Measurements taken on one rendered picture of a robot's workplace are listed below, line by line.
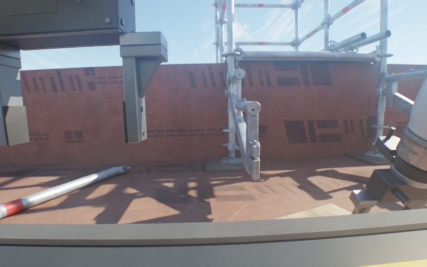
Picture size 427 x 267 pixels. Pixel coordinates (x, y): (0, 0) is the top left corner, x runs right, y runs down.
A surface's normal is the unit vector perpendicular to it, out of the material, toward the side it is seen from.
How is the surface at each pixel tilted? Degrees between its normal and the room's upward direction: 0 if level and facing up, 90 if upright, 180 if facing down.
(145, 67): 90
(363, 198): 25
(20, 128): 90
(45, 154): 90
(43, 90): 90
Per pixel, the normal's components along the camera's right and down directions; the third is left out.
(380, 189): -1.00, 0.03
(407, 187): 0.04, 0.53
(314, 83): 0.04, 0.12
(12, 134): 1.00, -0.03
